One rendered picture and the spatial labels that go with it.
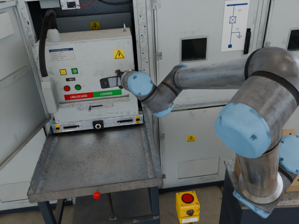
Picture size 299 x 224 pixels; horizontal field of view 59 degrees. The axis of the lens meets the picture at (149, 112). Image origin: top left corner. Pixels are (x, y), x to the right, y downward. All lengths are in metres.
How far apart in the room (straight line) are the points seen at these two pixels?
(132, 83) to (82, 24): 1.32
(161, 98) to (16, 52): 0.92
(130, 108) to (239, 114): 1.09
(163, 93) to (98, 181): 0.53
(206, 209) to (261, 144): 1.75
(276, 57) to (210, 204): 1.80
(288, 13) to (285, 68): 1.32
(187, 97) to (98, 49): 0.71
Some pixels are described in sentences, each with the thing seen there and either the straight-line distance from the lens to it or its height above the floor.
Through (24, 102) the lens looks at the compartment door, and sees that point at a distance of 1.70.
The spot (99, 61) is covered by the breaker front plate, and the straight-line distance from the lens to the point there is 1.45.
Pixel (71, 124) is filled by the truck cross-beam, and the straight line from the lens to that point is 1.62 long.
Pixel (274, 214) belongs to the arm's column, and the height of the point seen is 0.68.
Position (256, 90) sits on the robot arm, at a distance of 0.56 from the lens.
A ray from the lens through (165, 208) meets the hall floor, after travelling 2.25.
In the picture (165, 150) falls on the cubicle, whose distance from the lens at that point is 2.03.
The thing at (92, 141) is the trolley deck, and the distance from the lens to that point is 1.55.
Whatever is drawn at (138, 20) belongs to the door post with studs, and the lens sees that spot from 1.62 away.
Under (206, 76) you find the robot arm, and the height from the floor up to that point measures 1.41.
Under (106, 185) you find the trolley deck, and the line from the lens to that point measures 1.28.
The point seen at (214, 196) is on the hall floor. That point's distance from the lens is 2.36.
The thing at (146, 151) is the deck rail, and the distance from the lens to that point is 1.41.
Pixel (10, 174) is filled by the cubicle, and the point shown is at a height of 0.42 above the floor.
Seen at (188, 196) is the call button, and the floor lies 0.91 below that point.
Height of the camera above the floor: 1.74
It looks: 30 degrees down
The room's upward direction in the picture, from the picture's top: 4 degrees counter-clockwise
